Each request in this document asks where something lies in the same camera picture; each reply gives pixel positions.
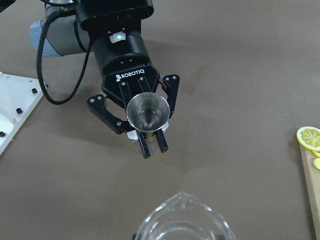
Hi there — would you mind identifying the steel jigger measuring cup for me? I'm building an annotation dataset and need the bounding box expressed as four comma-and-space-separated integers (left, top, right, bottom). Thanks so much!
126, 92, 170, 142

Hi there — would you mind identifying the lemon slice at corner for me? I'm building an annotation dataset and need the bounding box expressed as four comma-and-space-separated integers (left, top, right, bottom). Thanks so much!
296, 126, 320, 152

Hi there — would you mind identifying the clear glass beaker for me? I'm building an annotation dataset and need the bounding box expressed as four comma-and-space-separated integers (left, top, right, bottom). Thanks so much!
133, 192, 236, 240

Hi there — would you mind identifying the yellow plastic knife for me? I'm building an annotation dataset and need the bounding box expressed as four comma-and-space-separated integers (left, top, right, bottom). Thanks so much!
313, 157, 320, 170

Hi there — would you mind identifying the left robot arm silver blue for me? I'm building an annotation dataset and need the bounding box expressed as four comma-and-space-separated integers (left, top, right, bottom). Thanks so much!
29, 0, 180, 158

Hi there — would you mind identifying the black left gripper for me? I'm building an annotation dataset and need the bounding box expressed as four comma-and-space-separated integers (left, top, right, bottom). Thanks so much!
87, 30, 180, 159

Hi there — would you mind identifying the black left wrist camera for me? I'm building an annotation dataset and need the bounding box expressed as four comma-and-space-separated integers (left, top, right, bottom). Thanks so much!
75, 0, 154, 31

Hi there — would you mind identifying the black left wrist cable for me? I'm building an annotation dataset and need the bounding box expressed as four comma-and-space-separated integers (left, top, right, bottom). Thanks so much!
36, 0, 93, 105

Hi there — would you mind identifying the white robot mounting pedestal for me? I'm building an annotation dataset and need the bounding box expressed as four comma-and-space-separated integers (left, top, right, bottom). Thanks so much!
0, 72, 43, 153

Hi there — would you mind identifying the bamboo cutting board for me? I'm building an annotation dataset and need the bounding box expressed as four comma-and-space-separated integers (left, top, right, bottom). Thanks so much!
299, 145, 320, 240

